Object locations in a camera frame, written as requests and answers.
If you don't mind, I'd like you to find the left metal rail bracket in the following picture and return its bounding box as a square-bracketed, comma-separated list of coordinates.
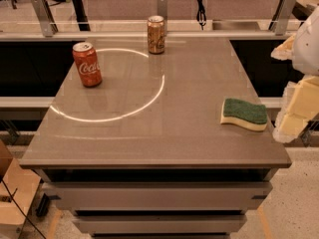
[30, 0, 58, 37]

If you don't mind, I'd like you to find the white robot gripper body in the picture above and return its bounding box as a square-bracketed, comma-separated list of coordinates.
[292, 7, 319, 76]

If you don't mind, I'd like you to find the middle metal rail bracket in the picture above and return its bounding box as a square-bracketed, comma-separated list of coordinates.
[157, 0, 167, 32]

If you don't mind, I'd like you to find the black floor cable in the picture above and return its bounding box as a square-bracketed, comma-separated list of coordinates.
[0, 177, 48, 239]

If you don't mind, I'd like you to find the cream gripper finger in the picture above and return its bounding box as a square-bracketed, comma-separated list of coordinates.
[272, 75, 319, 143]
[270, 34, 295, 61]

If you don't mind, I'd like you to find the green and yellow sponge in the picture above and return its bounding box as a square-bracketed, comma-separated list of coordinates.
[220, 99, 267, 131]

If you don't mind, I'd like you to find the orange soda can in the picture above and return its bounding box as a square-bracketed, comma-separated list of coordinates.
[147, 15, 164, 54]

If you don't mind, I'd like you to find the black hanging cable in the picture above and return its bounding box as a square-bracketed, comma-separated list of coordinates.
[194, 0, 207, 31]

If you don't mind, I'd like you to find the metal rail bracket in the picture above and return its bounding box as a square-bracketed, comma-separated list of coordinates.
[30, 0, 58, 37]
[157, 0, 167, 32]
[273, 0, 296, 35]

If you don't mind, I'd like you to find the wooden box at left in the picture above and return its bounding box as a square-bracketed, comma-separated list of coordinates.
[0, 140, 40, 239]

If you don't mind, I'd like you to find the red Coca-Cola can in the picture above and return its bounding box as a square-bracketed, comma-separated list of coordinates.
[73, 42, 102, 88]

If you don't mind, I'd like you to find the grey drawer cabinet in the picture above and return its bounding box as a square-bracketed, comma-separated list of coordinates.
[21, 37, 290, 239]

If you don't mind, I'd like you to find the right metal rail bracket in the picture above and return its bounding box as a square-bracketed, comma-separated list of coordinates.
[273, 0, 296, 35]

